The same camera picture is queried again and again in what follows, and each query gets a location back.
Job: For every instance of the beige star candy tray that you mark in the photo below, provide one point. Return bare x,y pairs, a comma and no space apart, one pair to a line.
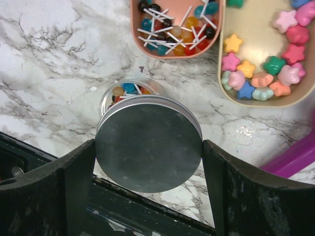
267,51

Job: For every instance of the clear round jar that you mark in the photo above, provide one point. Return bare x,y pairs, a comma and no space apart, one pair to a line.
127,88

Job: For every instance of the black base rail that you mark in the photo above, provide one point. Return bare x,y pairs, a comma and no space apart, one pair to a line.
111,210

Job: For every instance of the orange lollipop tray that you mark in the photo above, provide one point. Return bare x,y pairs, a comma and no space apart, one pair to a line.
175,29

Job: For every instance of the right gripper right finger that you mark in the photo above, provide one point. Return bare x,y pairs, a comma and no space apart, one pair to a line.
247,201

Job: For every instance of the purple plastic scoop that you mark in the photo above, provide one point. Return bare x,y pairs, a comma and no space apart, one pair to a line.
297,157

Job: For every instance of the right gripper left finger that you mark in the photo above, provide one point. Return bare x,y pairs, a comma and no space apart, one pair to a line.
50,200

